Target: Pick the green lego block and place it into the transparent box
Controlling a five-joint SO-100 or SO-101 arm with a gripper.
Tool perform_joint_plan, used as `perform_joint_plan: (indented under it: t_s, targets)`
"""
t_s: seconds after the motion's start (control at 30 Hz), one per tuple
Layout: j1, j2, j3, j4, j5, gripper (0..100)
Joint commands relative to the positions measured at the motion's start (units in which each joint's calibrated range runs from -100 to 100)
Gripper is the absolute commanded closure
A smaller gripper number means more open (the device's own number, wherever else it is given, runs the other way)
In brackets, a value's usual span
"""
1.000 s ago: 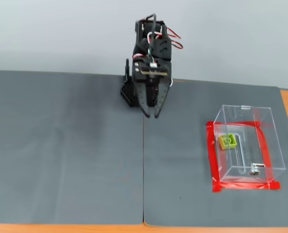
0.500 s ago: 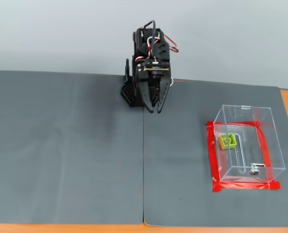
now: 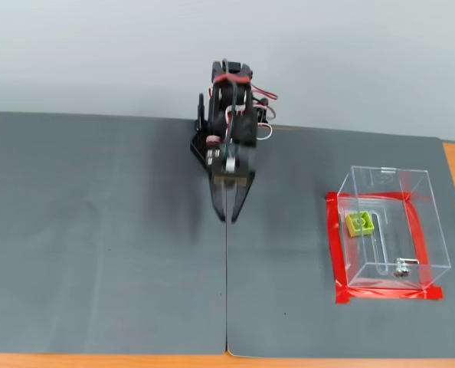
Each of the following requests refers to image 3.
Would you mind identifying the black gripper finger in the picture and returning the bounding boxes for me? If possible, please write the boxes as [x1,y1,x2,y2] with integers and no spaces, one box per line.
[208,178,227,222]
[231,172,257,224]

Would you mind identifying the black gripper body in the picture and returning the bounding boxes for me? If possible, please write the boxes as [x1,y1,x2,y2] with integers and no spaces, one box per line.
[206,143,258,181]

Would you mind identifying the green lego block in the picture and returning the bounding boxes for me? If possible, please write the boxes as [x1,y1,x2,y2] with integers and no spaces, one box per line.
[345,210,376,237]

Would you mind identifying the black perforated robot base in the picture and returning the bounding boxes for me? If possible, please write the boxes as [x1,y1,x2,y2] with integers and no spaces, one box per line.
[190,130,217,169]

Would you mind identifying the red tape band on arm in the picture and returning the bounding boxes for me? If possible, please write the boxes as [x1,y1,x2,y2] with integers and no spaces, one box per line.
[213,74,251,84]

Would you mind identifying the transparent acrylic box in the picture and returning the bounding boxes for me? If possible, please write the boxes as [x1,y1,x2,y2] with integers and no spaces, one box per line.
[335,165,453,291]

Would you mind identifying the silver metal box lock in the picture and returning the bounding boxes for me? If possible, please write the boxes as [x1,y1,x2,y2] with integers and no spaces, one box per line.
[391,258,420,278]

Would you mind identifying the black table clamp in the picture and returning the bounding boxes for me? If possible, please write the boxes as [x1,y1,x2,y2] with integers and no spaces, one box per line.
[256,97,270,126]
[195,93,210,131]

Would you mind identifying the red white servo wiring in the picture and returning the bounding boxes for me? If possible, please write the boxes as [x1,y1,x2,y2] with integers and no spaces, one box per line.
[206,84,279,149]

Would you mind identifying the dark grey table mat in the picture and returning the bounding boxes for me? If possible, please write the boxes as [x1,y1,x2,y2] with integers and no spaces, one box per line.
[0,111,228,356]
[225,124,455,360]

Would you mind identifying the red tape strip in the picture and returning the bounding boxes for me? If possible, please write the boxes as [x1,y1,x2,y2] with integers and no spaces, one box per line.
[403,197,434,292]
[334,285,444,305]
[326,191,352,298]
[326,190,415,204]

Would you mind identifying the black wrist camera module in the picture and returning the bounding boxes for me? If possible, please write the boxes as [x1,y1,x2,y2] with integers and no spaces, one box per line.
[213,153,248,188]

